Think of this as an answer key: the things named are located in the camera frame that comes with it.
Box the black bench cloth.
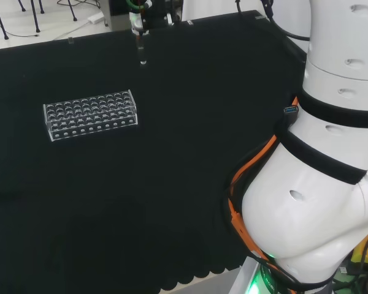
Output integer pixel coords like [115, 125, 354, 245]
[0, 9, 309, 294]

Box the clear glass test tube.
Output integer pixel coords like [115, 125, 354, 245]
[136, 32, 148, 66]

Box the clear plastic test tube rack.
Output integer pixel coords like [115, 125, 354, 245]
[42, 89, 139, 143]

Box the black cable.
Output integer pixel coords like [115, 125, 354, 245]
[261, 0, 311, 42]

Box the orange cable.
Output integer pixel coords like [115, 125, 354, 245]
[228, 96, 300, 269]

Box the black tripod leg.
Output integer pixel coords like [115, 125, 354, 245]
[0, 0, 10, 40]
[67, 0, 79, 22]
[29, 0, 41, 33]

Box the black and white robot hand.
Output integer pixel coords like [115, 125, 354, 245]
[128, 0, 185, 35]

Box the yellow stop button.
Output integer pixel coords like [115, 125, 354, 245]
[351, 225, 368, 274]

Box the grey metal box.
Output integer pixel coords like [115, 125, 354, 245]
[105, 0, 132, 32]

